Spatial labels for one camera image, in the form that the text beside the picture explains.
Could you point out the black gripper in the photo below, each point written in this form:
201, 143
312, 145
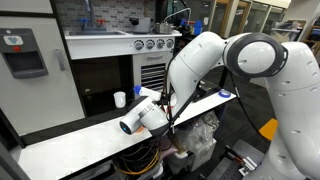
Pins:
166, 101

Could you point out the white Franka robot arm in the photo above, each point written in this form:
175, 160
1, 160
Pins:
300, 116

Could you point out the clear plastic bag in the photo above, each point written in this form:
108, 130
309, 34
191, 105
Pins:
196, 133

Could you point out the white mug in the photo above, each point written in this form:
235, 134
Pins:
120, 100

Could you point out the blue tape roll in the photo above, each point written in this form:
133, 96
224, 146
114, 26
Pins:
219, 93

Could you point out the grey stove knob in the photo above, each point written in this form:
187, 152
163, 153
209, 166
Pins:
138, 44
160, 43
150, 44
170, 43

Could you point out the white lidded storage bin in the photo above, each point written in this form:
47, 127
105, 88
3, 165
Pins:
200, 160

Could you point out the metal toy pot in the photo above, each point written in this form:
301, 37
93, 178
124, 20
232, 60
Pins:
163, 28

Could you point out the grey toy pot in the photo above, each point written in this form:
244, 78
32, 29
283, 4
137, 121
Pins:
141, 26

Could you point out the white toy kitchen stove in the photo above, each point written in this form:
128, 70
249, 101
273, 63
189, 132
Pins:
100, 48

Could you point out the toy kitchen faucet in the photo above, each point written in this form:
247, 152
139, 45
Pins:
88, 8

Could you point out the white toy fridge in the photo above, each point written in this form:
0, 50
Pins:
40, 100

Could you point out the black metal rack frame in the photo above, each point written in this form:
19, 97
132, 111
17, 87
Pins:
222, 83

